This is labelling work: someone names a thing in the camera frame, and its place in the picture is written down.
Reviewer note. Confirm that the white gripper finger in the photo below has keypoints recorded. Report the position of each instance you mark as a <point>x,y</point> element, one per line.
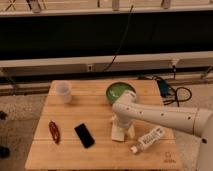
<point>131,132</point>

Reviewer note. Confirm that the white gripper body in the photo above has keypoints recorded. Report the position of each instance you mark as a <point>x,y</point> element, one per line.
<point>123,122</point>

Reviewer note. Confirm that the white sponge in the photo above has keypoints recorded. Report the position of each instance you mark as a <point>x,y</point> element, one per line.
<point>117,134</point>

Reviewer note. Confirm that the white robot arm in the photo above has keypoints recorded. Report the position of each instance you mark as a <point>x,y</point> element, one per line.
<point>195,121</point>

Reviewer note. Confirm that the clear plastic bottle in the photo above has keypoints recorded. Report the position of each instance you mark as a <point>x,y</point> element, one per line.
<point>148,139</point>

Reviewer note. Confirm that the green bowl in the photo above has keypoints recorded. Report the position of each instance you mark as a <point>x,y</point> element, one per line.
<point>115,90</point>

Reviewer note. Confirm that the black smartphone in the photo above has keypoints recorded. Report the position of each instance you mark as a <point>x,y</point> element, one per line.
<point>84,135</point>

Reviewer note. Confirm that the wooden table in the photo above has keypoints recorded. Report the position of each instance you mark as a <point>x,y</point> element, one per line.
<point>90,106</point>

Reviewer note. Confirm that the blue power adapter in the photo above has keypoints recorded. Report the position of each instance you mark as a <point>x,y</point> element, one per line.
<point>164,88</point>

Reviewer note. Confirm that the red hair clip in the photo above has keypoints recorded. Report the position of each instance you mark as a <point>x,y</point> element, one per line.
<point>54,132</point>

